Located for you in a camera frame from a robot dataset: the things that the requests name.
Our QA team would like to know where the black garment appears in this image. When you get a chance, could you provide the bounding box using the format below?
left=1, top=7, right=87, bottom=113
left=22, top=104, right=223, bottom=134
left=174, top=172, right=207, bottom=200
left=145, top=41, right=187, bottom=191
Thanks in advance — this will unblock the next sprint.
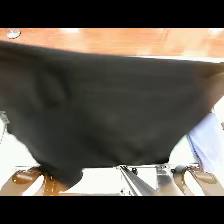
left=0, top=39, right=224, bottom=188

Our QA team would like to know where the blue garment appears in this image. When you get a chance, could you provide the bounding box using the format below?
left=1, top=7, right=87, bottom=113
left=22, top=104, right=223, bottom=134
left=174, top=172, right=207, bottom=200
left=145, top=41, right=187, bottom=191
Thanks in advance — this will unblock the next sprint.
left=186, top=112, right=224, bottom=174

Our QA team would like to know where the silver frame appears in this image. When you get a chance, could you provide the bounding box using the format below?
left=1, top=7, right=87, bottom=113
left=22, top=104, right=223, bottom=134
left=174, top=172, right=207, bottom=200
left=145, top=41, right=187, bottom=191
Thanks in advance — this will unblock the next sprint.
left=0, top=162, right=224, bottom=197

